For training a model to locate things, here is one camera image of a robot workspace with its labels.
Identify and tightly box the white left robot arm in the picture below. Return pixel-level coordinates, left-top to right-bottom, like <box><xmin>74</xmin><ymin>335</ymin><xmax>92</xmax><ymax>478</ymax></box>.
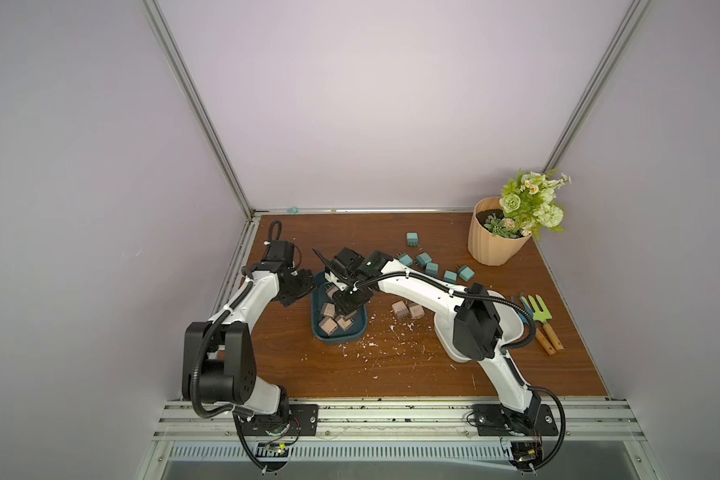
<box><xmin>182</xmin><ymin>269</ymin><xmax>316</xmax><ymax>424</ymax></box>

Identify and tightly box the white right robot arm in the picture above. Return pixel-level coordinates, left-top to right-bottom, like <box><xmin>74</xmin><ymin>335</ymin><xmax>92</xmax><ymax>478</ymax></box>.
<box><xmin>323</xmin><ymin>248</ymin><xmax>543</xmax><ymax>435</ymax></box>

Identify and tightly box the dark teal storage tray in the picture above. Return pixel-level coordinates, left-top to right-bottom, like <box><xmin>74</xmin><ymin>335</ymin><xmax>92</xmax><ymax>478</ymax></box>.
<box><xmin>310</xmin><ymin>272</ymin><xmax>368</xmax><ymax>344</ymax></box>

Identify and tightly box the white storage tray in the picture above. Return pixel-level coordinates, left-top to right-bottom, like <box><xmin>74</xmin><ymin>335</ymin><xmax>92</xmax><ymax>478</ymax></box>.
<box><xmin>431</xmin><ymin>290</ymin><xmax>525</xmax><ymax>363</ymax></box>

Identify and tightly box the teal plug middle left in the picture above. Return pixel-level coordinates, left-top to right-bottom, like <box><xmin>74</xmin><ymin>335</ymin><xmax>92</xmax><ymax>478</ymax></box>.
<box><xmin>415</xmin><ymin>252</ymin><xmax>432</xmax><ymax>268</ymax></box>

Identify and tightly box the teal plug far back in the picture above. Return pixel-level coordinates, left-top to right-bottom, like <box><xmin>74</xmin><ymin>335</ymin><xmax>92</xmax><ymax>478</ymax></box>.
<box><xmin>406</xmin><ymin>232</ymin><xmax>419</xmax><ymax>247</ymax></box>

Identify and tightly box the teal plug by tray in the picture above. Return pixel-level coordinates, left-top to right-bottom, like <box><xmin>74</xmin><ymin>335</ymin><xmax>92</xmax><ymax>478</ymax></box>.
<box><xmin>425</xmin><ymin>262</ymin><xmax>439</xmax><ymax>278</ymax></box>

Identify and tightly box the teal plug bottom left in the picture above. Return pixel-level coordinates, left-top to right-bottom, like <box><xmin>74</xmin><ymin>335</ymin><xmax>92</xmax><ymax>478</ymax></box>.
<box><xmin>443</xmin><ymin>270</ymin><xmax>458</xmax><ymax>284</ymax></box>

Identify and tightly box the teal plug near pot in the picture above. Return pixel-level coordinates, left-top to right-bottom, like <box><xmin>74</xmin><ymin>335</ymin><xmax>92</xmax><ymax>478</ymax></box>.
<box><xmin>457</xmin><ymin>265</ymin><xmax>475</xmax><ymax>282</ymax></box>

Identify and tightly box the peach ribbed flower pot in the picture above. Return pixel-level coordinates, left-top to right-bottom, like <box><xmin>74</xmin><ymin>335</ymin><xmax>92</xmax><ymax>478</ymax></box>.
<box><xmin>467</xmin><ymin>197</ymin><xmax>530</xmax><ymax>266</ymax></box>

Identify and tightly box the green garden fork tool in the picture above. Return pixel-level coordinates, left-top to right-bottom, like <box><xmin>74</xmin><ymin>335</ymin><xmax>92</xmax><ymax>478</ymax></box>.
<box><xmin>527</xmin><ymin>295</ymin><xmax>565</xmax><ymax>351</ymax></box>

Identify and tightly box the green artificial flower plant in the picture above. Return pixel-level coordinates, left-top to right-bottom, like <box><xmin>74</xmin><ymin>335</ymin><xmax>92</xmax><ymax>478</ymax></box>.
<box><xmin>479</xmin><ymin>170</ymin><xmax>571</xmax><ymax>240</ymax></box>

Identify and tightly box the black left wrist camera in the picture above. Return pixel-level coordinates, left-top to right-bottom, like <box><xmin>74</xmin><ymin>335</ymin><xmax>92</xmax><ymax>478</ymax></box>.
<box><xmin>261</xmin><ymin>240</ymin><xmax>302</xmax><ymax>269</ymax></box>

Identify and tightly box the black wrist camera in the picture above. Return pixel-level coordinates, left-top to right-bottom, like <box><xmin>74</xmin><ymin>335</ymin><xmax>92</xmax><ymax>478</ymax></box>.
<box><xmin>261</xmin><ymin>240</ymin><xmax>302</xmax><ymax>269</ymax></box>
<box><xmin>330</xmin><ymin>247</ymin><xmax>364</xmax><ymax>279</ymax></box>

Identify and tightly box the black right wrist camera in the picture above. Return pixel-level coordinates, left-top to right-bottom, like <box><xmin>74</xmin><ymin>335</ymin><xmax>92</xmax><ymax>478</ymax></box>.
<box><xmin>330</xmin><ymin>247</ymin><xmax>364</xmax><ymax>279</ymax></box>

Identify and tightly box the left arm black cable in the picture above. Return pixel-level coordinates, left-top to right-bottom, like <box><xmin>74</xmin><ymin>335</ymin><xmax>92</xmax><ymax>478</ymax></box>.
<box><xmin>188</xmin><ymin>219</ymin><xmax>284</xmax><ymax>420</ymax></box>

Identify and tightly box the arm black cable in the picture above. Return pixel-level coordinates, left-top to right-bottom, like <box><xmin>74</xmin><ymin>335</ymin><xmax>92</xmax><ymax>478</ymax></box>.
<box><xmin>188</xmin><ymin>219</ymin><xmax>284</xmax><ymax>420</ymax></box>
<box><xmin>311</xmin><ymin>247</ymin><xmax>568</xmax><ymax>472</ymax></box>

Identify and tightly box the aluminium front rail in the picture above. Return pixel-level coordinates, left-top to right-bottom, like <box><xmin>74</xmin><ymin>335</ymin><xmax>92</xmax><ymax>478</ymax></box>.
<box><xmin>152</xmin><ymin>396</ymin><xmax>646</xmax><ymax>441</ymax></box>

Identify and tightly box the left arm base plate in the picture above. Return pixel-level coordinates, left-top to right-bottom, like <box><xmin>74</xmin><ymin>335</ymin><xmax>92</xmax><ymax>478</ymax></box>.
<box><xmin>241</xmin><ymin>404</ymin><xmax>320</xmax><ymax>437</ymax></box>

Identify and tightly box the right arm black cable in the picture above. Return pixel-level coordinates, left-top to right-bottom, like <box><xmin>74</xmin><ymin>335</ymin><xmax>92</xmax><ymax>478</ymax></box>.
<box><xmin>311</xmin><ymin>247</ymin><xmax>568</xmax><ymax>472</ymax></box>

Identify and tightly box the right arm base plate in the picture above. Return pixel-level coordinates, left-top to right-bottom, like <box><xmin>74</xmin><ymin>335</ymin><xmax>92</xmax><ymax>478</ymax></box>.
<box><xmin>466</xmin><ymin>403</ymin><xmax>559</xmax><ymax>437</ymax></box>

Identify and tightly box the left corner aluminium post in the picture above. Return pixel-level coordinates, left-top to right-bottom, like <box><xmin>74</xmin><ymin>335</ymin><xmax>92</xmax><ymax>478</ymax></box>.
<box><xmin>142</xmin><ymin>0</ymin><xmax>254</xmax><ymax>221</ymax></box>

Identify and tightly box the corner aluminium post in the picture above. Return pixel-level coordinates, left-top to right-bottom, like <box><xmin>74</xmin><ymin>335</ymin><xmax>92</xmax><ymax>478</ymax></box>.
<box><xmin>142</xmin><ymin>0</ymin><xmax>254</xmax><ymax>221</ymax></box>
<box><xmin>543</xmin><ymin>0</ymin><xmax>653</xmax><ymax>172</ymax></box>

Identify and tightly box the right corner aluminium post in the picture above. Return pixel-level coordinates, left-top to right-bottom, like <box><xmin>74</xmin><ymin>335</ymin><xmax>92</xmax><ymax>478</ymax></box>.
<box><xmin>543</xmin><ymin>0</ymin><xmax>653</xmax><ymax>172</ymax></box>

